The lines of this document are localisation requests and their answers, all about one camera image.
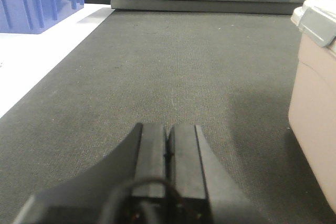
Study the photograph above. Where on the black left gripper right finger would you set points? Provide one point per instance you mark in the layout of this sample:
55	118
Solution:
204	183

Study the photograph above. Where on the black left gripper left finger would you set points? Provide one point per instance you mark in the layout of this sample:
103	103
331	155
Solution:
83	198

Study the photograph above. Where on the dark grey table mat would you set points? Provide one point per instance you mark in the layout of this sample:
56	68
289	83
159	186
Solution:
232	74

